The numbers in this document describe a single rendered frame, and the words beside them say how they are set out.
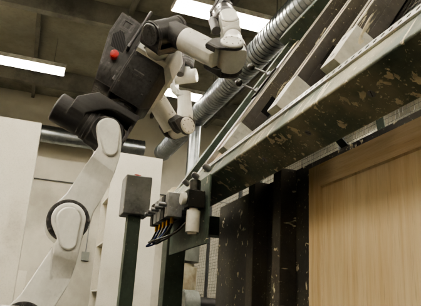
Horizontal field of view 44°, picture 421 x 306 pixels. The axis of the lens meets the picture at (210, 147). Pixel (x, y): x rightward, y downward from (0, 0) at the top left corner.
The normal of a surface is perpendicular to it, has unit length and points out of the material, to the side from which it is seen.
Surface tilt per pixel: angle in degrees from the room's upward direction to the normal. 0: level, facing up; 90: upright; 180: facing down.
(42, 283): 90
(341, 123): 148
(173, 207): 90
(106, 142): 90
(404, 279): 90
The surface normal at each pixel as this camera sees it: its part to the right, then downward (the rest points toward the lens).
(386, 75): -0.55, 0.72
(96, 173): 0.07, 0.07
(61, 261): 0.30, 0.16
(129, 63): 0.23, -0.11
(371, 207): -0.94, -0.15
